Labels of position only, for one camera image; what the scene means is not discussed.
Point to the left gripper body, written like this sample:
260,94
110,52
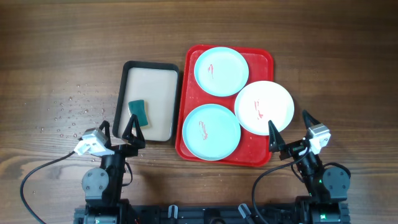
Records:
125,150

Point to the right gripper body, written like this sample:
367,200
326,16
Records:
291,150

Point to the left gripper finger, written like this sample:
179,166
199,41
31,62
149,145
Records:
105,126
133,134

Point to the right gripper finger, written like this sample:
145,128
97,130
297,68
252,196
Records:
309,120
276,142

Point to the green scouring sponge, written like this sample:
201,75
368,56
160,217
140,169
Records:
137,107

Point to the white plate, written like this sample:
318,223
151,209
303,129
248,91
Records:
263,101

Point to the light green plate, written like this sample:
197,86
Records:
211,132

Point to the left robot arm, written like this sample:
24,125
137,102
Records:
103,185

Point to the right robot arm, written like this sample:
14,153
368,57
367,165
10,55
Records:
327,184

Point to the black tray with soapy water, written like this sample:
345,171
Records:
155,83

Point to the red plastic tray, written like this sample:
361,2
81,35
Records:
253,150

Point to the light blue plate far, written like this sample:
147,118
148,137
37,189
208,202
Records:
221,71

